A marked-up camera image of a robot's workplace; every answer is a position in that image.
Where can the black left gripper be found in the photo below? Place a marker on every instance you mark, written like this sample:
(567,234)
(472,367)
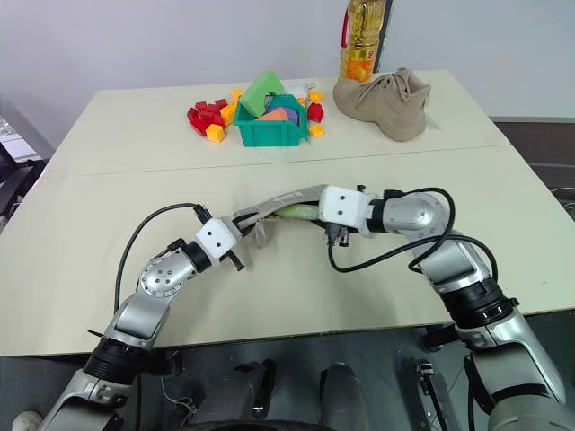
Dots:
(238,265)

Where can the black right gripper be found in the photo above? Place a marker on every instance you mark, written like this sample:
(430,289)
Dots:
(337,235)

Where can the grey grid pouch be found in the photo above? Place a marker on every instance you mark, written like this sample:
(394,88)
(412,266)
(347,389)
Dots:
(287,197)

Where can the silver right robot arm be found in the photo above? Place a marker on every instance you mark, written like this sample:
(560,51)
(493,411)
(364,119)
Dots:
(418,215)

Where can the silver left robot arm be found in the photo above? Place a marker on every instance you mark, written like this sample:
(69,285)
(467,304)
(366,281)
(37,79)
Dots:
(157,278)

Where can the yellow toy brick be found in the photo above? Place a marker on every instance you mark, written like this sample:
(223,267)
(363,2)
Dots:
(227,115)
(316,96)
(236,95)
(214,133)
(316,131)

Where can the green plastic bin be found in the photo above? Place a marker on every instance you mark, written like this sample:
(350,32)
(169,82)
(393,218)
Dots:
(269,134)

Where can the purple foam block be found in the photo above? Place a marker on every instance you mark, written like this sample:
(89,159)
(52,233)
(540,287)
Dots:
(293,116)

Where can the red toy brick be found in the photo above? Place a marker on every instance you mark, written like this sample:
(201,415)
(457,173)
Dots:
(214,119)
(315,112)
(206,108)
(196,119)
(220,104)

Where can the orange foam block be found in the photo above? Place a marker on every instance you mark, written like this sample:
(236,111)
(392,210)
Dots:
(276,116)

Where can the green arch foam block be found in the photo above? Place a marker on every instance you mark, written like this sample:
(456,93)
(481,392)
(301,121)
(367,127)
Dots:
(258,92)

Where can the tan suede boot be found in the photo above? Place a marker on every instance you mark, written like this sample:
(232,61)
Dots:
(386,103)

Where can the dark rounded shape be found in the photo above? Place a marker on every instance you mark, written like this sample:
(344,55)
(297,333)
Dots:
(342,395)
(251,390)

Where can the cooking oil bottle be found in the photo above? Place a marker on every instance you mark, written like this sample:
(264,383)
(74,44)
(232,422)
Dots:
(359,45)

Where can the black metal bar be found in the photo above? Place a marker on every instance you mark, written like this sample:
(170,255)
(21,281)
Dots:
(433,390)

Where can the black chair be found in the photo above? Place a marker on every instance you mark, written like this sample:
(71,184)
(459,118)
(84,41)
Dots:
(18,184)

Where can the white round caster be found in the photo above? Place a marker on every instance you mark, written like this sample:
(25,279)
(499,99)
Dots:
(27,420)

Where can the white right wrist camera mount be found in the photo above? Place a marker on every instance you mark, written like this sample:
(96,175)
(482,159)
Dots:
(343,204)

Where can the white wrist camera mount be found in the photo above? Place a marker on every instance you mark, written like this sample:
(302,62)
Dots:
(216,240)
(343,204)

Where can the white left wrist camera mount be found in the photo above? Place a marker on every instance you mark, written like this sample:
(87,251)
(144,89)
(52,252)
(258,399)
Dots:
(216,240)

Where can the black table leg bracket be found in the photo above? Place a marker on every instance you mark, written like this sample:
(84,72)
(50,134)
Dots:
(439,337)

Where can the dark vertical post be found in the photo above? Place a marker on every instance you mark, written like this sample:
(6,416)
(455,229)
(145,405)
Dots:
(386,31)

